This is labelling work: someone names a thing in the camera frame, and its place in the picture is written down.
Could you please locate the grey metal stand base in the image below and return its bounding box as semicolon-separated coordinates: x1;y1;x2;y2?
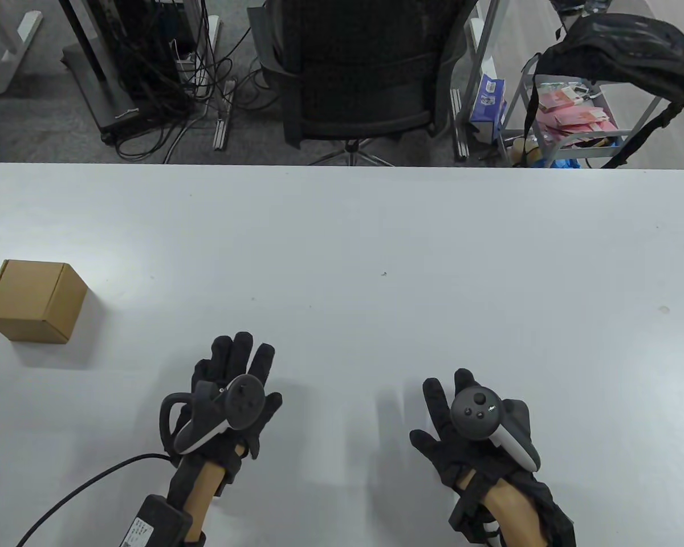
57;0;149;143

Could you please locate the aluminium rail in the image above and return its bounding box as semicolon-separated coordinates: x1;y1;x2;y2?
450;88;470;160
214;80;235;152

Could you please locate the stack of pink packets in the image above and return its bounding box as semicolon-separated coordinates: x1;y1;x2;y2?
536;83;619;146

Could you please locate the black wrist sensor box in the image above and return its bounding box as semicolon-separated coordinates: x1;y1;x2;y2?
124;495;193;547

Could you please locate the tangle of black cables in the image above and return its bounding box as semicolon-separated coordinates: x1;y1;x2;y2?
114;0;280;163

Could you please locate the white power strip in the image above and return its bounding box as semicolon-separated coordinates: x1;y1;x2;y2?
174;14;223;97

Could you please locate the small brown cardboard mailer box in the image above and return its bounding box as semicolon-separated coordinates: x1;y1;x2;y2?
0;260;89;344

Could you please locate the blue and white carton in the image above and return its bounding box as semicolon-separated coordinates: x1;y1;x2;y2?
469;74;508;143

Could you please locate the black sensor cable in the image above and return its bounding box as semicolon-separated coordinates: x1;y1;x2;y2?
16;453;174;547

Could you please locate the person's right hand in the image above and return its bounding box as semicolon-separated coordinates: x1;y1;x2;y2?
409;368;548;489

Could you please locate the person's left forearm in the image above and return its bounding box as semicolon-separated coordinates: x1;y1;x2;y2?
168;450;246;547

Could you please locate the black computer tower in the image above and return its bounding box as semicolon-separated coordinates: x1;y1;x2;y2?
111;0;200;115

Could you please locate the person's left hand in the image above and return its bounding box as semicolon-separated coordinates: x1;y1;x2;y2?
165;332;283;497

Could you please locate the black backpack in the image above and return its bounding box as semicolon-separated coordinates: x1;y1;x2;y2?
524;13;684;169

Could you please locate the black mesh office chair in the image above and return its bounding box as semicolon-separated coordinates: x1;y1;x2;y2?
247;0;479;167

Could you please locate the dark grey white hand controller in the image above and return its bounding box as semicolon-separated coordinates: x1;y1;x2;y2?
450;387;542;472
160;374;266;456

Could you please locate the white desk leg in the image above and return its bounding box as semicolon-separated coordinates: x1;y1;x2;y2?
0;0;43;95
466;0;500;75

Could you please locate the grey metal cart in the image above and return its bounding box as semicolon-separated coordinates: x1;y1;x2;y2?
499;54;665;169

